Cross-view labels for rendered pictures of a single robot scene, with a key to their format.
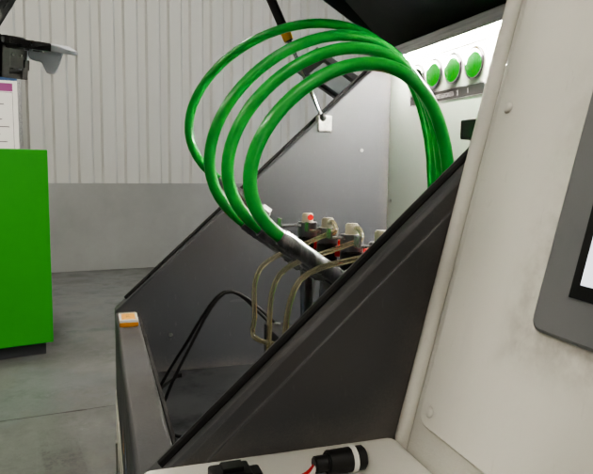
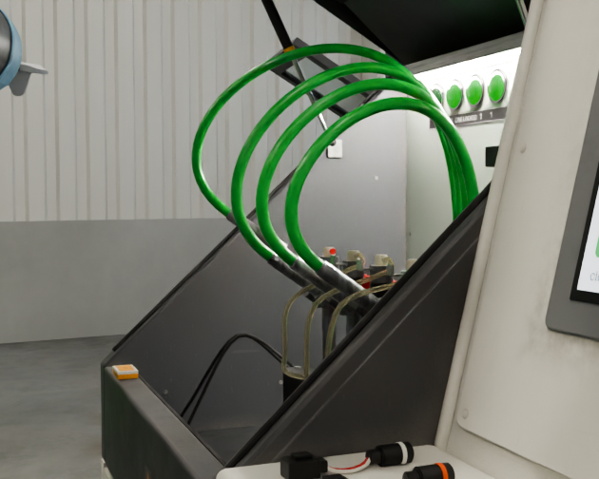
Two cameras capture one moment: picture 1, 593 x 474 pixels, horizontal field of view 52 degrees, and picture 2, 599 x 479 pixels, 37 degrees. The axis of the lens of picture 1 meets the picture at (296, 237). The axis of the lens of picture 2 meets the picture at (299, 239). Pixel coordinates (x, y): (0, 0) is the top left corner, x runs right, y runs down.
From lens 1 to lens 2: 0.34 m
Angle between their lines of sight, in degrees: 4
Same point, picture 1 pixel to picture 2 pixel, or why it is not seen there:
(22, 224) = not seen: outside the picture
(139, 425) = (185, 453)
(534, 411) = (548, 392)
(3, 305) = not seen: outside the picture
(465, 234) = (491, 258)
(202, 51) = (133, 37)
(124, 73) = not seen: hidden behind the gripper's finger
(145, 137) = (54, 157)
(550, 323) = (557, 321)
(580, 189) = (576, 216)
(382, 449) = (424, 450)
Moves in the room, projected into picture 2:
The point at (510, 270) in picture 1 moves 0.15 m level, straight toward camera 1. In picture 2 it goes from (528, 284) to (518, 305)
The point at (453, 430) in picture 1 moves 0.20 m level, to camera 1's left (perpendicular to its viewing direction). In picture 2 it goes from (485, 423) to (261, 427)
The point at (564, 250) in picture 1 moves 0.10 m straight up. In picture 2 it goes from (566, 264) to (567, 143)
